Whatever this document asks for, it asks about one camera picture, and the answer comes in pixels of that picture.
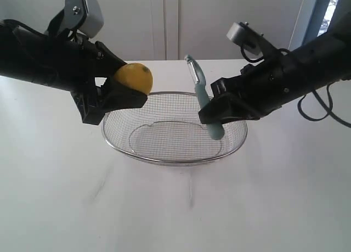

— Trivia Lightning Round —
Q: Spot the oval metal mesh basket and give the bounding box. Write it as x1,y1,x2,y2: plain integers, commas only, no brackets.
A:
101,91,248,166

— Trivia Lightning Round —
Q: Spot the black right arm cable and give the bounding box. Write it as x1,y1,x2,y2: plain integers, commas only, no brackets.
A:
297,79,351,128

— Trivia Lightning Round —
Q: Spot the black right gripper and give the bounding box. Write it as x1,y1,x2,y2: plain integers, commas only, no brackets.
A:
199,58,299,124

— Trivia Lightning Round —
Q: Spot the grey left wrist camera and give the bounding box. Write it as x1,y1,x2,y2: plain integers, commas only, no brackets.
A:
64,0,104,38

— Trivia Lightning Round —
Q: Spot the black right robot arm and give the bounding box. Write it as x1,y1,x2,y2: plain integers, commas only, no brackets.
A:
199,13,350,124

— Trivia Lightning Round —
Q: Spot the teal handled vegetable peeler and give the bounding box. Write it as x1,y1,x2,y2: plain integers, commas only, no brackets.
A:
184,55,225,141

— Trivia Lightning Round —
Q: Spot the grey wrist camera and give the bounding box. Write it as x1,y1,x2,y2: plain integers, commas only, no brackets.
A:
64,0,104,38
227,22,262,56

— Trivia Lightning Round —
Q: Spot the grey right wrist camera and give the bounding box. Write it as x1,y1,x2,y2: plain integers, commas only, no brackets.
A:
227,22,262,56

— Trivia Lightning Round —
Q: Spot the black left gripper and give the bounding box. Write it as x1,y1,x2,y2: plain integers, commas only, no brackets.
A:
46,35,148,125

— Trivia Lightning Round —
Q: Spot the yellow lemon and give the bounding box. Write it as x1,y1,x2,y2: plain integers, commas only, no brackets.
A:
114,63,153,96

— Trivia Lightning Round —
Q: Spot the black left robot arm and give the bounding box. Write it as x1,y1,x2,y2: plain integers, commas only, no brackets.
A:
1,19,148,125

